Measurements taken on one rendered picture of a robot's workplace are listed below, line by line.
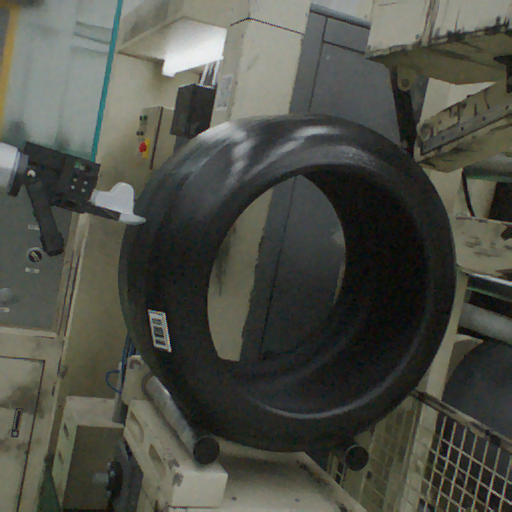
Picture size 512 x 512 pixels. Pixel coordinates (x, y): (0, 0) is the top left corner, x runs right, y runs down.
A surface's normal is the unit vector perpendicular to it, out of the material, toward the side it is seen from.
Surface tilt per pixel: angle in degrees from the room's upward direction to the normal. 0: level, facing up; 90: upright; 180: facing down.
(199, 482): 90
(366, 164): 79
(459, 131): 90
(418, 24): 90
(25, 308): 90
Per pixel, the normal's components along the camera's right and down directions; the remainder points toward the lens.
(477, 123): -0.91, -0.15
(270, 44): 0.36, 0.15
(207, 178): -0.24, -0.39
